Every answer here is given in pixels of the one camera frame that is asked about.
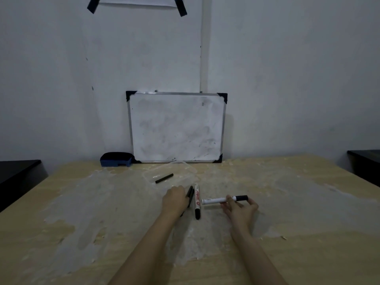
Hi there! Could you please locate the person's left hand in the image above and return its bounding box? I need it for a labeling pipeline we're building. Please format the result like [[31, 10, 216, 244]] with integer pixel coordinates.
[[161, 185, 190, 219]]

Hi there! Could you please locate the person's right hand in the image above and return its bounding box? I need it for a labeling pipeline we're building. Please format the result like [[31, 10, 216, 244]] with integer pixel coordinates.
[[220, 196, 259, 238]]

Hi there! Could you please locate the white marker with black cap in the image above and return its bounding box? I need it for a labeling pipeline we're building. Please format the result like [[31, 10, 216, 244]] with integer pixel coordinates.
[[201, 195, 249, 205]]

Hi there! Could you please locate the person's left forearm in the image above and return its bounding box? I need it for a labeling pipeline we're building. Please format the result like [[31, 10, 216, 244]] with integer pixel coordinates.
[[108, 211, 179, 285]]

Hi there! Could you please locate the person's right forearm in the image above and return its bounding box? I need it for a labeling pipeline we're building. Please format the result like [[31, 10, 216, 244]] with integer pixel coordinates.
[[231, 231, 289, 285]]

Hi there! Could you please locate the white marker with red label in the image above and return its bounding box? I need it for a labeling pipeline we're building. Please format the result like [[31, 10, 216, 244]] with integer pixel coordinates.
[[194, 183, 202, 221]]

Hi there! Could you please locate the small framed whiteboard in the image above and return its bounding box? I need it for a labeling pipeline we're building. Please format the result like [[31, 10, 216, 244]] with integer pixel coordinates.
[[125, 91, 228, 163]]

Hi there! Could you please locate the blue whiteboard eraser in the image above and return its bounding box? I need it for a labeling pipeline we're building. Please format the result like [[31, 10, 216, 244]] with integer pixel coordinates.
[[100, 152, 133, 168]]

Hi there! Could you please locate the white paper sheet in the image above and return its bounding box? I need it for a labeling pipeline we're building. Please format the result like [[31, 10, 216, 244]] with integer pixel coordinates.
[[96, 0, 179, 8]]

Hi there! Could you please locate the white wall cable conduit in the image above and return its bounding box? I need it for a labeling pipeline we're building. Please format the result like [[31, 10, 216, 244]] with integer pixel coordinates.
[[199, 0, 212, 94]]

